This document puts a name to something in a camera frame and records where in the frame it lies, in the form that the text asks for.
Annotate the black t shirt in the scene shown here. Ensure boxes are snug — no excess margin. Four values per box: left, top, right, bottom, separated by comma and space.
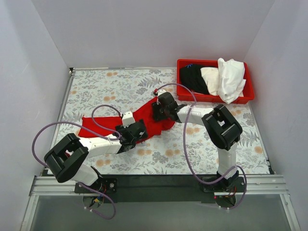
180, 64, 209, 95

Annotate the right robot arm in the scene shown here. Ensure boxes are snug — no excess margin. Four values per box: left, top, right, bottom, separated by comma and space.
152, 90, 245, 193

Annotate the cream t shirt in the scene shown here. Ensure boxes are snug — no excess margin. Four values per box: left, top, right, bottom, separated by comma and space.
200, 67, 219, 96

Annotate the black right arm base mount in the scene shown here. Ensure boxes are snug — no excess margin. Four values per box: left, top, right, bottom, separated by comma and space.
200, 177, 245, 194

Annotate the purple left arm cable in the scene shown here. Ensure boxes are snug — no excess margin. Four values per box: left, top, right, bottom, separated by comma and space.
31, 104, 123, 219

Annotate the red t shirt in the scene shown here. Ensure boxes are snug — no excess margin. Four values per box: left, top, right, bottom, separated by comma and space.
82, 97, 175, 141

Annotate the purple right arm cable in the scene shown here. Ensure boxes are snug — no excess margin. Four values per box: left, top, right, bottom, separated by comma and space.
155, 83, 247, 210

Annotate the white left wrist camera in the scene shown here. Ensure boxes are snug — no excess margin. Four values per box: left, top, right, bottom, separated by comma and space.
122, 111, 135, 128

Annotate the floral patterned table mat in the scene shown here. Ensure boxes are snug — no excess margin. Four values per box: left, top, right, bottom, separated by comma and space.
53, 68, 270, 175

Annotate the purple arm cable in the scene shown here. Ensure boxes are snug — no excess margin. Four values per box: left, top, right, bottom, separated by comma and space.
31, 104, 123, 219
155, 83, 247, 210

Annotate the aluminium table frame rail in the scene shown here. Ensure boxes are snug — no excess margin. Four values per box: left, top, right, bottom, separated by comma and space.
21, 67, 300, 231

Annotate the white t shirt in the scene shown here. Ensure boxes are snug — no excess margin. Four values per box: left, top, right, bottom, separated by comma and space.
218, 58, 246, 104

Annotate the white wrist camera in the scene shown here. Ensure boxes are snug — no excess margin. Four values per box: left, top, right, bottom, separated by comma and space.
154, 89, 166, 104
122, 111, 135, 128

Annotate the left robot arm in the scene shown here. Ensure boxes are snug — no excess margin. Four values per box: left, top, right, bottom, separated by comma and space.
44, 119, 148, 193

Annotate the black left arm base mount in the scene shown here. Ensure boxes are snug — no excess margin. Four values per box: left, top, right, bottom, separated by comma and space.
74, 177, 117, 194

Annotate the red plastic bin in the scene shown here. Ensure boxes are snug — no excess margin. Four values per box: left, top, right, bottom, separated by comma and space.
176, 59, 255, 104

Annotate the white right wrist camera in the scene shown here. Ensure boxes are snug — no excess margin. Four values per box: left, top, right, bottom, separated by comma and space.
154, 89, 166, 104

